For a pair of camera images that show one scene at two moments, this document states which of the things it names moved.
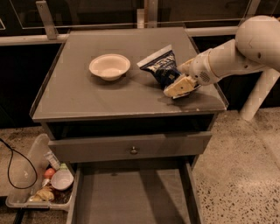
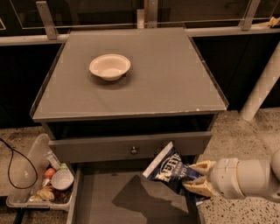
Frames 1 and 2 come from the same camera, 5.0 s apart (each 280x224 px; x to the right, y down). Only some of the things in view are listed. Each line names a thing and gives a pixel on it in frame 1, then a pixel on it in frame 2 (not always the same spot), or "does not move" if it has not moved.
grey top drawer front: x=129 y=147 does not move
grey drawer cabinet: x=132 y=152 does not move
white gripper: x=200 y=68 -> x=224 y=176
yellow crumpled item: x=45 y=194 does not move
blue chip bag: x=162 y=66 -> x=170 y=168
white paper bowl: x=109 y=66 does not move
